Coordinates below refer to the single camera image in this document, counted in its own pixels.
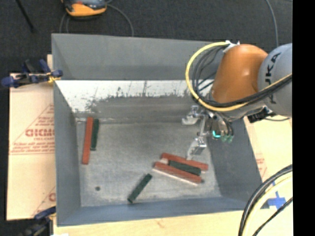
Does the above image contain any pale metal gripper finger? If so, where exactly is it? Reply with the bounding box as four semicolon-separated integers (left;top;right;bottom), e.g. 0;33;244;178
181;105;205;126
186;137;208;161

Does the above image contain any red-brown flat block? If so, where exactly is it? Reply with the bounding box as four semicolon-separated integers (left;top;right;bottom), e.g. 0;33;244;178
81;117;95;165
153;161;204;184
160;152;210;172

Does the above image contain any dark green flat block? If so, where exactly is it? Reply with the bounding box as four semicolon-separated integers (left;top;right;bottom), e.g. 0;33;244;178
90;118;100;151
126;173;154;204
168;160;203;177

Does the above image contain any pale flat block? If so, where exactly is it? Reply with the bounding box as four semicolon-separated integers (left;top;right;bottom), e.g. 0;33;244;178
151;157;199;187

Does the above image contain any grey metal bin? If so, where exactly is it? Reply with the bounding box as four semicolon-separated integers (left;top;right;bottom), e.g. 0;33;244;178
51;33;264;227

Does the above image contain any brown cardboard board red print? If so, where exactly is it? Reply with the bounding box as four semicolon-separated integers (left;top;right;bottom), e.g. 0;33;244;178
5;54;293;221

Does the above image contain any black cylinder on white bracket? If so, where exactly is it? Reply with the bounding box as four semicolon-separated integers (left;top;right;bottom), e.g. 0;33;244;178
247;108;275;123

